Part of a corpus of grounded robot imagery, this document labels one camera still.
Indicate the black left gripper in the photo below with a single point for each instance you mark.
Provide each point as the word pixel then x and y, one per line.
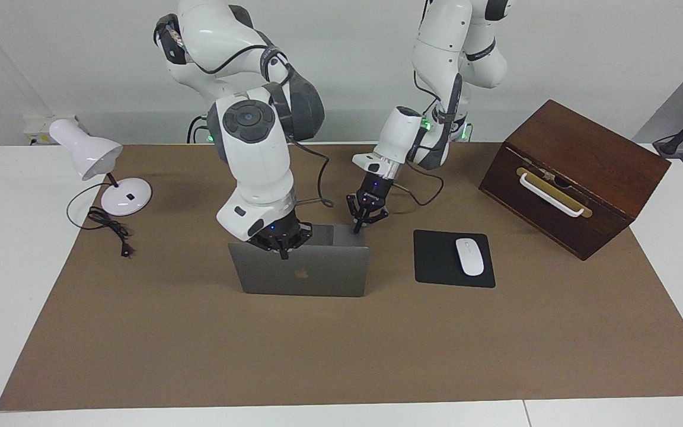
pixel 376 190

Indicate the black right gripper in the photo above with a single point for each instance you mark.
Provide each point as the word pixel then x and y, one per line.
pixel 276 232

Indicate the grey laptop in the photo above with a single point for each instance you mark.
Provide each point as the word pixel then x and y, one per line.
pixel 318 273

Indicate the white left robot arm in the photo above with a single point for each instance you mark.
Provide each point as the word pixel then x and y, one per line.
pixel 445 41

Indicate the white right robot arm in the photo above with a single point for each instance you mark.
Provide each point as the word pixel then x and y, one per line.
pixel 255 148

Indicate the black mouse pad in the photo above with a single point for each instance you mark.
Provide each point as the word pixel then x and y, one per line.
pixel 436 261

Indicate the white computer mouse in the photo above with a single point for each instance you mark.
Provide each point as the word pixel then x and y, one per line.
pixel 469 256

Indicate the brown table mat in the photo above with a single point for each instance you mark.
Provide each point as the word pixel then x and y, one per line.
pixel 341 350

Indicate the white desk lamp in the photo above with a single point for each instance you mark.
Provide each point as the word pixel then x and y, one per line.
pixel 89 151

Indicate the dark brown wooden box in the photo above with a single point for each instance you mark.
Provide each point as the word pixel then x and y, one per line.
pixel 590 154

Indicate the white wall power strip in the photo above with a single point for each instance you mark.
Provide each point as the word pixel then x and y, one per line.
pixel 36 127

